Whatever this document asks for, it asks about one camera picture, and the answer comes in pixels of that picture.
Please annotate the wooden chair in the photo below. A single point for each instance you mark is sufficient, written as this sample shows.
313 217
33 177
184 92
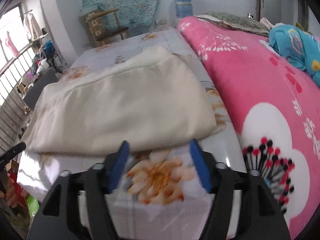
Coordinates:
102 34

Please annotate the person left hand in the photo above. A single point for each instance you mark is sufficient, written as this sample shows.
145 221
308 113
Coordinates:
10 196

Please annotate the blue water bottle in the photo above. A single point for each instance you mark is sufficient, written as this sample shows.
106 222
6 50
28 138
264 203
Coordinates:
184 8

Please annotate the metal railing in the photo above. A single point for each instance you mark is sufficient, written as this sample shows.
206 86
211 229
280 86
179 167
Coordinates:
13 107

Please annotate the cream zip-up jacket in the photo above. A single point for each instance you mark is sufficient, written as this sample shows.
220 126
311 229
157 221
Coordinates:
152 100

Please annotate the blue patterned clothing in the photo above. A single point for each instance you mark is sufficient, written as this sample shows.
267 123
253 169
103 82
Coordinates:
301 49

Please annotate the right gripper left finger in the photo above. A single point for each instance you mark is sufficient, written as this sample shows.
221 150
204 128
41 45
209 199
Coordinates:
75 207

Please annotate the grey green pillow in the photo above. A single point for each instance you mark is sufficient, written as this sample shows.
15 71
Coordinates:
233 22

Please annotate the pink floral blanket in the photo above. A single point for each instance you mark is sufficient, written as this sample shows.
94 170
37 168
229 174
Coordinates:
274 108

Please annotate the green paper bag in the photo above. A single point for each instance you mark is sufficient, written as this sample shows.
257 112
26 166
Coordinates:
32 205

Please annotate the red box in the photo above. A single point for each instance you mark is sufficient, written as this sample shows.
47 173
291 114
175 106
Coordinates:
21 193

